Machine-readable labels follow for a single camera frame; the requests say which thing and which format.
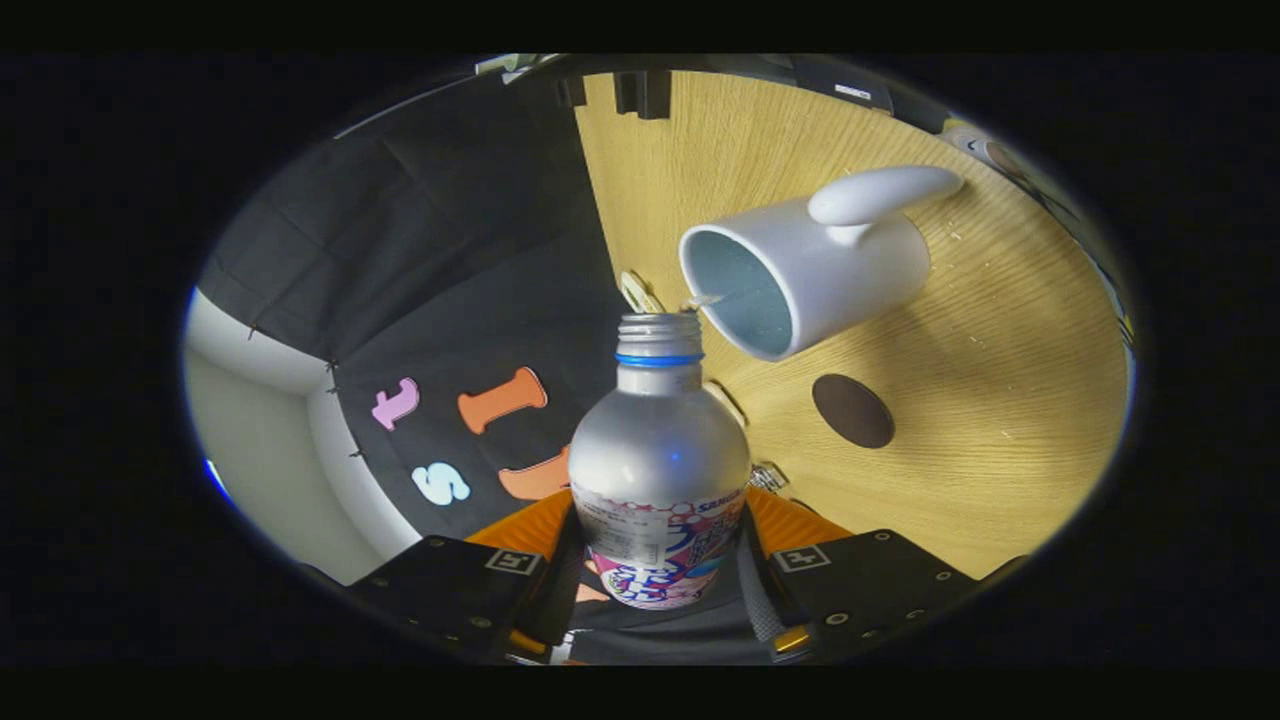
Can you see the white cup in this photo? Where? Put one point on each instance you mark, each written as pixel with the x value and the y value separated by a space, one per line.
pixel 850 270

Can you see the white divided condiment tray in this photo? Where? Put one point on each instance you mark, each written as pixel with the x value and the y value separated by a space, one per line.
pixel 638 294

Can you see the white toaster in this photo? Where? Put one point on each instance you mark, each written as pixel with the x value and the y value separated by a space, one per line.
pixel 728 402

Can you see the black backdrop cloth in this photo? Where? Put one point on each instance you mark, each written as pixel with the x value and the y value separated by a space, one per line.
pixel 450 250

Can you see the wooden table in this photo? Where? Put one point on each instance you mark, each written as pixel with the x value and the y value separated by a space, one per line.
pixel 980 400

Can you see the dark brown round coaster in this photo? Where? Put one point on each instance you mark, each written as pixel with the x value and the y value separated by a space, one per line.
pixel 853 411

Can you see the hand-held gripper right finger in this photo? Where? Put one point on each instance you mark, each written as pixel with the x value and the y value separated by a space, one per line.
pixel 762 600

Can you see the black table clamp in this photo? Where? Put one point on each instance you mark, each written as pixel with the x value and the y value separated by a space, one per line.
pixel 571 92
pixel 642 95

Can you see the silver juice bottle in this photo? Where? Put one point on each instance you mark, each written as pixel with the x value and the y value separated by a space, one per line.
pixel 655 450

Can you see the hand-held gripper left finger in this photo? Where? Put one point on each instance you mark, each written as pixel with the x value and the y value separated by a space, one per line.
pixel 550 595

